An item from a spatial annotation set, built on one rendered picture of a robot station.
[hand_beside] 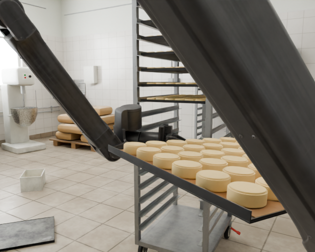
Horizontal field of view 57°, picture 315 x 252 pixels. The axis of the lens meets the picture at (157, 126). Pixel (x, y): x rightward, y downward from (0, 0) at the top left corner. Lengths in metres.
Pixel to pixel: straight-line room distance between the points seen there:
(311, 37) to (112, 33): 3.42
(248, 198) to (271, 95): 0.22
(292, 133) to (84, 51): 6.26
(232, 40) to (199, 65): 0.02
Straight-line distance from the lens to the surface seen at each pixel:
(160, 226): 2.17
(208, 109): 1.56
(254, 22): 0.18
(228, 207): 0.37
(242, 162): 0.54
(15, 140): 5.59
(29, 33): 0.61
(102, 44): 6.06
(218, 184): 0.42
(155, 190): 2.07
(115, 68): 5.82
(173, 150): 0.59
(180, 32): 0.17
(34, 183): 3.42
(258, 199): 0.38
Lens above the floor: 1.16
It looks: 9 degrees down
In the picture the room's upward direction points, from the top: straight up
